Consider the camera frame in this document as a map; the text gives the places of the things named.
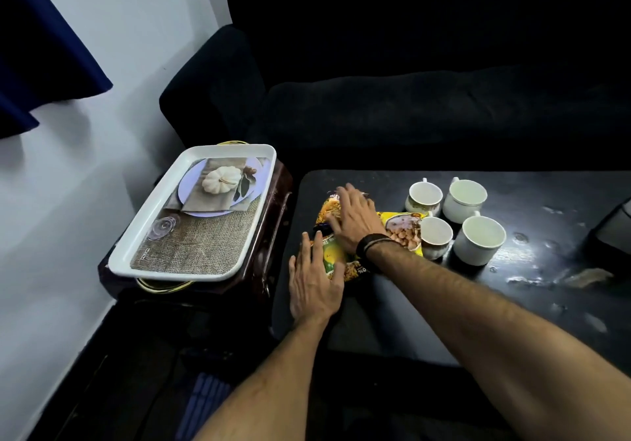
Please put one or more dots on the person's left hand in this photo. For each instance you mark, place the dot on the person's left hand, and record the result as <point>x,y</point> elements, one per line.
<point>313,293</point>

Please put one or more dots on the person's right hand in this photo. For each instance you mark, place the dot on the person's right hand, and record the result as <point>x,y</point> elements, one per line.
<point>360,221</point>

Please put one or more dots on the person's left thumb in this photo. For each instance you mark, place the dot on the person's left thumb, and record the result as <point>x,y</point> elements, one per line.
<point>338,282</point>

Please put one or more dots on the person's left little finger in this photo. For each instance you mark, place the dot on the person's left little finger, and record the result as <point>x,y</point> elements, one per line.
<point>294,270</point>

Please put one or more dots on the person's right thumb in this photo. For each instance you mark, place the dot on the person's right thumb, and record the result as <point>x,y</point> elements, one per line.
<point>335,224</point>

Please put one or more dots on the yellow green snack packet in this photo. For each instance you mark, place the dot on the yellow green snack packet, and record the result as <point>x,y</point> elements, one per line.
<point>340,258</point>

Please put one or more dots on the yellow snack packet chickpea print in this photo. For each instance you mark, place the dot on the yellow snack packet chickpea print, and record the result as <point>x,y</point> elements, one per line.
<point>402,231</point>

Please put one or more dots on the person's left forearm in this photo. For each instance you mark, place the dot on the person's left forearm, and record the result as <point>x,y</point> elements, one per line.
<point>266,381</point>

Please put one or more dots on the person's right forearm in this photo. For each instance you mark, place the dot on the person's right forearm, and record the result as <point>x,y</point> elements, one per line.
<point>493,337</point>

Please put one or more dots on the dark brown side table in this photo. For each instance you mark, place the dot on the dark brown side table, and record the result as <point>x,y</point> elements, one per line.
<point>268,238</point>

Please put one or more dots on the black wristband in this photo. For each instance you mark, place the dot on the black wristband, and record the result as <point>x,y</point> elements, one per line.
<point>370,244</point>

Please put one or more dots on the small white cup patterned rim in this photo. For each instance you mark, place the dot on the small white cup patterned rim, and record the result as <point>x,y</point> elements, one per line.
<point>436,238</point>
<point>425,198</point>

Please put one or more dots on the white tray pumpkin print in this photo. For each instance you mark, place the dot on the white tray pumpkin print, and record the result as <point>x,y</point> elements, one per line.
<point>197,219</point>

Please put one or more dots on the large white cup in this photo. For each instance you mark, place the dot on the large white cup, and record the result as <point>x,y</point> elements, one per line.
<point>463,201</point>
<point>478,241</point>

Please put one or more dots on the blue striped mat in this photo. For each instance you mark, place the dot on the blue striped mat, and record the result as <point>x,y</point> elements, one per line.
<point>199,406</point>

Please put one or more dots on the black sofa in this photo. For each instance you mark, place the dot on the black sofa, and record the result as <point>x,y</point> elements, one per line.
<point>419,61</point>

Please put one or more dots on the black box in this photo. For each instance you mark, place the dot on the black box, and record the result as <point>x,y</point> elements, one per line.
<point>611,238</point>

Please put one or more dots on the blue curtain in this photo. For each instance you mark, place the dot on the blue curtain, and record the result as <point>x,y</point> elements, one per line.
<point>39,46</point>

